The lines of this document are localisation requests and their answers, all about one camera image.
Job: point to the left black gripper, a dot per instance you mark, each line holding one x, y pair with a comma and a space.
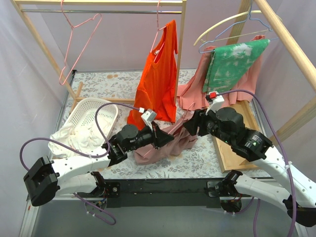
155, 136

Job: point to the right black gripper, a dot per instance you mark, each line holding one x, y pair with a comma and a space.
200, 125

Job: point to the dusty pink graphic t-shirt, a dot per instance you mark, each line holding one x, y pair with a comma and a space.
168, 145

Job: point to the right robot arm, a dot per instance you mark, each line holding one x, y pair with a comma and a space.
295, 194

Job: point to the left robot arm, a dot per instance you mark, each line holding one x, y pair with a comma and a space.
49, 178

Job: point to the orange t-shirt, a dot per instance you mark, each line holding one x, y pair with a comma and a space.
156, 89

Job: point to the pink hanger holding orange shirt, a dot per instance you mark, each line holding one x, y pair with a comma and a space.
158, 28

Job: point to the salmon pink pleated garment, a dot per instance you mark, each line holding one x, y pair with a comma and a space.
191, 97

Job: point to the right wooden clothes rack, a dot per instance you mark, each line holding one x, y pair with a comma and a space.
287, 96

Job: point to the wooden clothes rack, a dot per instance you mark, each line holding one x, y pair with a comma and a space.
122, 41
287, 96

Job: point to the white garment in basket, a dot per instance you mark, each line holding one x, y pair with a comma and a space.
84, 139

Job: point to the white laundry basket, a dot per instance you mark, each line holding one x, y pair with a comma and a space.
84, 114

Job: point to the floral table cloth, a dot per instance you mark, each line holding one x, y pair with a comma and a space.
199, 162

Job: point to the green tie-dye garment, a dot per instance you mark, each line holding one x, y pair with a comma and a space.
235, 66

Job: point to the left wooden clothes rack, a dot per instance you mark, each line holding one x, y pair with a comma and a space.
122, 41

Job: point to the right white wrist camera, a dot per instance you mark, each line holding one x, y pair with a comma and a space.
215, 101

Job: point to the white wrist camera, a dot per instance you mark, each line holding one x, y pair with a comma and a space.
215, 101
147, 116

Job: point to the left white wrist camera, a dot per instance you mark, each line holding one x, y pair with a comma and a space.
147, 116

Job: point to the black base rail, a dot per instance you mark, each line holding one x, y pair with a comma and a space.
161, 192

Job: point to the blue wire hanger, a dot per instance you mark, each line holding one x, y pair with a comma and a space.
244, 6

